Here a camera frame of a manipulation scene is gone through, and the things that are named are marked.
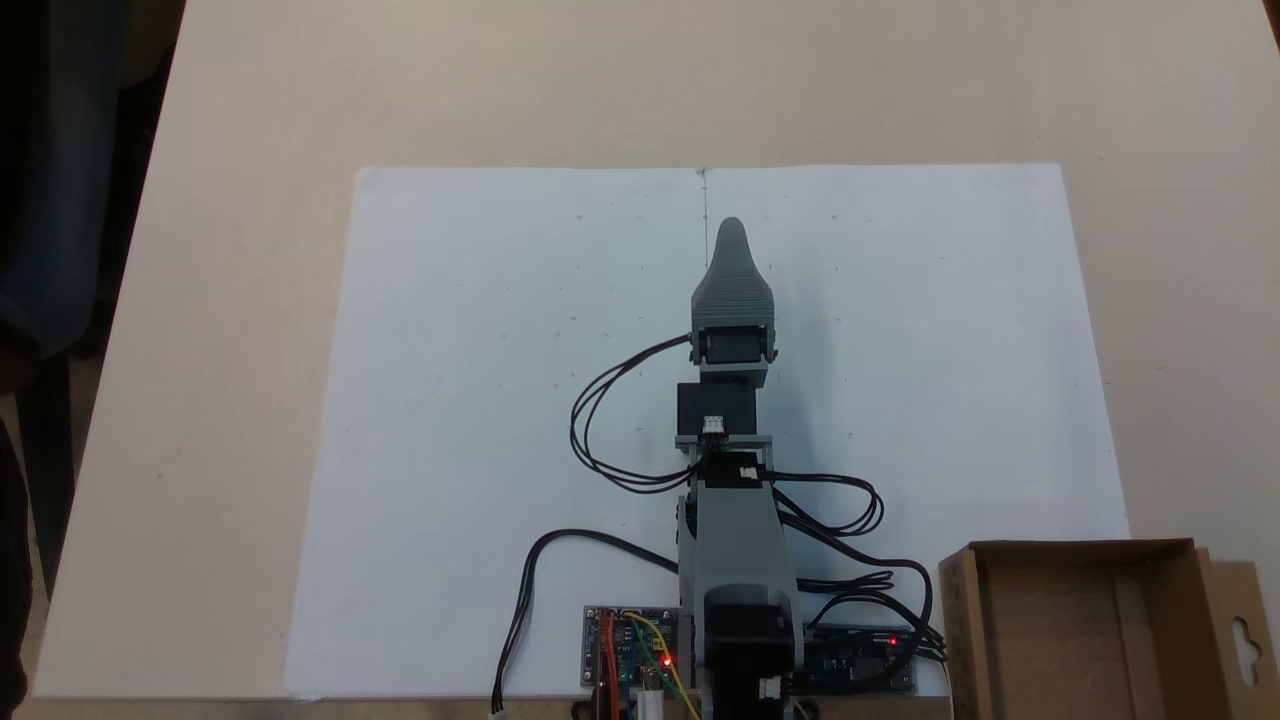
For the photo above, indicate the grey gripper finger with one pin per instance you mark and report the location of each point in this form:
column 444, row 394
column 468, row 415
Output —
column 733, row 285

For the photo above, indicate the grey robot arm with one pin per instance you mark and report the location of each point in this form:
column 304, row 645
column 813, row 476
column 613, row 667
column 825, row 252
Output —
column 738, row 540

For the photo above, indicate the white paper sheet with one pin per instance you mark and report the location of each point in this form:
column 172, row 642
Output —
column 480, row 400

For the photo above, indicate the blue circuit board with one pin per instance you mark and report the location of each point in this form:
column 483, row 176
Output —
column 860, row 668

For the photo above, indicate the white usb plug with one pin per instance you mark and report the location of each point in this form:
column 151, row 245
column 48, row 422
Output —
column 650, row 706

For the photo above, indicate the brown cardboard box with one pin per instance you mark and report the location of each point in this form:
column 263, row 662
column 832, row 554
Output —
column 1080, row 630

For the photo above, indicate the dark blue chair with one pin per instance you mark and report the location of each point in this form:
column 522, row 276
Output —
column 60, row 200

